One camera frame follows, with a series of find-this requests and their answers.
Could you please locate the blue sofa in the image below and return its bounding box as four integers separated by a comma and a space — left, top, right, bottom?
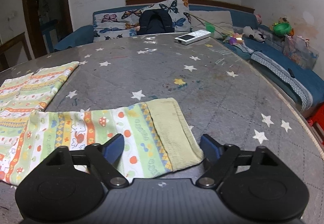
53, 5, 324, 118

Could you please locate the red plastic item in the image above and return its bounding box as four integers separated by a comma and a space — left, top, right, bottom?
306, 106, 324, 144

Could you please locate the colourful cartoon print towel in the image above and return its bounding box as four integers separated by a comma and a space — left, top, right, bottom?
0, 61, 205, 186

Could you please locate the brown wooden door frame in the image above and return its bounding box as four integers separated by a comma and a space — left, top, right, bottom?
21, 0, 74, 59

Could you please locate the thin toy stick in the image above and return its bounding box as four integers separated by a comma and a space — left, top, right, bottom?
190, 13, 233, 35

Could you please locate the butterfly print pillow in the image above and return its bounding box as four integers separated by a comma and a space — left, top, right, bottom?
93, 0, 191, 42

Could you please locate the white remote control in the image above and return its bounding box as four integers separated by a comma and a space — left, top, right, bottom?
175, 29, 211, 45

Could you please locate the black backpack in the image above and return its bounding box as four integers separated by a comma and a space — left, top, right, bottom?
137, 9, 175, 35

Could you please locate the beige cushion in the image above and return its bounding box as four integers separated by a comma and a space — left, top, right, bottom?
190, 10, 233, 33

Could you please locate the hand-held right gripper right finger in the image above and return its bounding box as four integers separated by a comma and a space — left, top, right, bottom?
196, 134, 279, 188

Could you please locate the printed clear plastic bag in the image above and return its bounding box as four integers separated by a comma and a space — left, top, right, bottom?
283, 35, 319, 70

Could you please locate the green plastic bowl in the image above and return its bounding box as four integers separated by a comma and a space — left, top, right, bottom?
273, 23, 292, 36

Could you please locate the grey star table cover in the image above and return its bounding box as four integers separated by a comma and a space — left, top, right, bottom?
0, 33, 324, 224

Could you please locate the patterned sofa trim cover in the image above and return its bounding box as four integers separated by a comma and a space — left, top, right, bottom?
249, 50, 313, 112

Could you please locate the colourful small toy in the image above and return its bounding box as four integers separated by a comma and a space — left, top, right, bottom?
223, 33, 245, 46

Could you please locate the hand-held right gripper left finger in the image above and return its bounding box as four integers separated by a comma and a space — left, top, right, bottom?
44, 133, 129, 189

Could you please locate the black and white plush toy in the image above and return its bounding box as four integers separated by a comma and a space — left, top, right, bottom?
243, 26, 267, 42

